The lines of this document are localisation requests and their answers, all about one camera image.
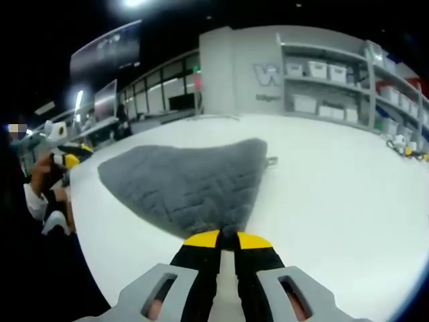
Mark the background work table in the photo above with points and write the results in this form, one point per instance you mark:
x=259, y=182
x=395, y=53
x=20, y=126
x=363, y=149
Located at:
x=100, y=125

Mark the rows of white storage bins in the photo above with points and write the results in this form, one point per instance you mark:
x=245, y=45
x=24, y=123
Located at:
x=316, y=68

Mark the grey metal shelf unit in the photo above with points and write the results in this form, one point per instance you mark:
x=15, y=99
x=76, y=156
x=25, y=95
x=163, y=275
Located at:
x=371, y=87

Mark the person's left hand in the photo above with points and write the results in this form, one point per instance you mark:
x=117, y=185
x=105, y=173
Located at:
x=42, y=176

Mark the pink hanging tag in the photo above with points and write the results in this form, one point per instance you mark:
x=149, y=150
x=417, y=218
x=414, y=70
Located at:
x=197, y=82

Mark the grey counter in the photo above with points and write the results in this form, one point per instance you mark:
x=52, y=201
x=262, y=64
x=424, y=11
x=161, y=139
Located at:
x=151, y=120

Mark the black desktop monitor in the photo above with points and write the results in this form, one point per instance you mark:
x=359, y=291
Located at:
x=181, y=102

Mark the large wall screen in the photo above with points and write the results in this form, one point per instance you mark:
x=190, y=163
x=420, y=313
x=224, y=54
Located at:
x=104, y=50

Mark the white yellow gadget pile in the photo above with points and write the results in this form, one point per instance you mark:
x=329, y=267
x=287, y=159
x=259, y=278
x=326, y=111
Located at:
x=407, y=147

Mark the background display panel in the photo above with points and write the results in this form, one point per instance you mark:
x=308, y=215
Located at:
x=105, y=100

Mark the grey fluffy towel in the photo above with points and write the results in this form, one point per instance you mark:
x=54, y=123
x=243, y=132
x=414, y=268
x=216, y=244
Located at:
x=187, y=181

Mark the person's dark clothed torso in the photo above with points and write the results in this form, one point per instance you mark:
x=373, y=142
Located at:
x=40, y=268

